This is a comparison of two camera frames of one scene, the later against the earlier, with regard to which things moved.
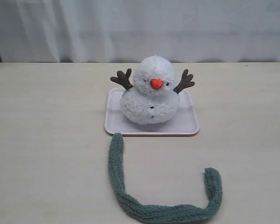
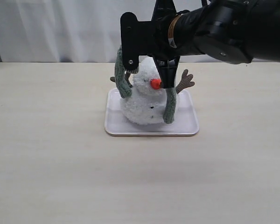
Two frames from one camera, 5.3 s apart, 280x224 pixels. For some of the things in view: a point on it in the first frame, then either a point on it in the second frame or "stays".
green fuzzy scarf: (161, 213) → (125, 90)
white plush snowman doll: (151, 99) stays
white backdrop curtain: (188, 31) stays
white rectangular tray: (185, 122) stays
